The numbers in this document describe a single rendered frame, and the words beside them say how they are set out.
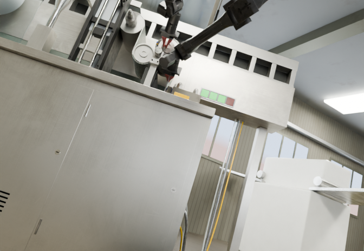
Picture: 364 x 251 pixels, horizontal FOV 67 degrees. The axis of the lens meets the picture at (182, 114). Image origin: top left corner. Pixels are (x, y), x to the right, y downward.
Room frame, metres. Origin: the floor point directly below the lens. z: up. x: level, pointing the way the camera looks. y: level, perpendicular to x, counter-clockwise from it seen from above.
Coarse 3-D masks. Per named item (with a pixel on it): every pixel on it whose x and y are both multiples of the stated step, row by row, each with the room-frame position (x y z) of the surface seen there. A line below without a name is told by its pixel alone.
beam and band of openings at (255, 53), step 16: (48, 0) 1.73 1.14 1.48; (80, 0) 1.77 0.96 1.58; (144, 16) 1.74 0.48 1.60; (160, 16) 1.74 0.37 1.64; (160, 32) 1.82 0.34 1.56; (192, 32) 1.75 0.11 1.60; (208, 48) 1.83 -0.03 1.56; (224, 48) 1.78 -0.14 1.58; (240, 48) 1.76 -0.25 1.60; (256, 48) 1.76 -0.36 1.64; (240, 64) 1.83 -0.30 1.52; (256, 64) 1.83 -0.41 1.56; (272, 64) 1.76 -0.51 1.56; (288, 64) 1.76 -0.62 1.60; (272, 80) 1.76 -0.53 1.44; (288, 80) 1.79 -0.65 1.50
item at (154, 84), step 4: (148, 68) 1.41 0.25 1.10; (144, 72) 1.41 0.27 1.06; (156, 72) 1.41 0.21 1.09; (144, 76) 1.41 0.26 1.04; (156, 76) 1.43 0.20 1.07; (144, 80) 1.41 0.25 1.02; (156, 80) 1.49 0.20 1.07; (152, 84) 1.41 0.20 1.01; (156, 84) 1.57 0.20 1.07; (156, 88) 1.64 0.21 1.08
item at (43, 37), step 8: (56, 0) 1.48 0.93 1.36; (64, 0) 1.48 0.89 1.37; (72, 0) 1.51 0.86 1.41; (56, 8) 1.49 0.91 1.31; (64, 8) 1.52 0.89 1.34; (56, 16) 1.50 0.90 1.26; (40, 24) 1.47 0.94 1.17; (48, 24) 1.49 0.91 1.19; (32, 32) 1.47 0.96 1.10; (40, 32) 1.47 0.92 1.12; (48, 32) 1.47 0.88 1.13; (32, 40) 1.47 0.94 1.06; (40, 40) 1.47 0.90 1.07; (48, 40) 1.49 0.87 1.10; (40, 48) 1.47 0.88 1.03; (48, 48) 1.53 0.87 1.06
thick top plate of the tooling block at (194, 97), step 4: (176, 88) 1.38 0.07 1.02; (172, 92) 1.38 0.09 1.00; (180, 92) 1.38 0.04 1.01; (184, 92) 1.38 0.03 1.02; (188, 92) 1.38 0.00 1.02; (192, 96) 1.38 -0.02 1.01; (196, 96) 1.38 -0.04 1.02; (200, 96) 1.38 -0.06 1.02; (192, 100) 1.38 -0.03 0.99; (196, 100) 1.38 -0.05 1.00
